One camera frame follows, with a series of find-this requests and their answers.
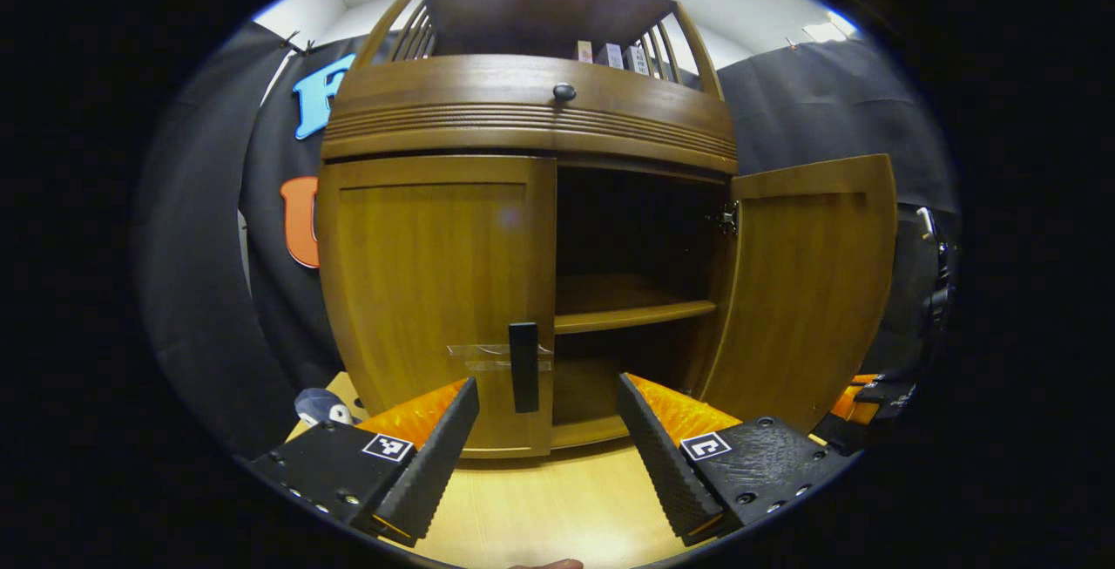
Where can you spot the ceiling light panel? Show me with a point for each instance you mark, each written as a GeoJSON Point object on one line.
{"type": "Point", "coordinates": [829, 27]}

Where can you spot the metal door hinge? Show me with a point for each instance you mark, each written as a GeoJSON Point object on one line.
{"type": "Point", "coordinates": [727, 218]}

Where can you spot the wooden double-door shoe cabinet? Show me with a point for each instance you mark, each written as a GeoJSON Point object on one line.
{"type": "Point", "coordinates": [523, 125]}

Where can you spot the wooden inner shelf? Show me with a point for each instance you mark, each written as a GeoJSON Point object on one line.
{"type": "Point", "coordinates": [627, 312]}

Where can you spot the dark blue rounded object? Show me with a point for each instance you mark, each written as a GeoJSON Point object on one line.
{"type": "Point", "coordinates": [322, 406]}

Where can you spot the wooden ribbed drawer front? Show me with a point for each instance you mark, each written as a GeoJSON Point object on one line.
{"type": "Point", "coordinates": [453, 107]}

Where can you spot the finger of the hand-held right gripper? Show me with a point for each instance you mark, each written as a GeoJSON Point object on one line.
{"type": "Point", "coordinates": [888, 392]}
{"type": "Point", "coordinates": [841, 436]}

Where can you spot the wooden shoe cabinet door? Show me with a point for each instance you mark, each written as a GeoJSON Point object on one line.
{"type": "Point", "coordinates": [427, 290]}
{"type": "Point", "coordinates": [810, 290]}

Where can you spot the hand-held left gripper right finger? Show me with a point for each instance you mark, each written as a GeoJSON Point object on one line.
{"type": "Point", "coordinates": [662, 473]}

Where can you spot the black backdrop cloth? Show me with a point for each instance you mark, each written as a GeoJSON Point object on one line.
{"type": "Point", "coordinates": [192, 229]}

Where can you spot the round black drawer knob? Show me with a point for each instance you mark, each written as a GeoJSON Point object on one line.
{"type": "Point", "coordinates": [564, 91]}

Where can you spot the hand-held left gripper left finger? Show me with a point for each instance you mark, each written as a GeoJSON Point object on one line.
{"type": "Point", "coordinates": [435, 473]}

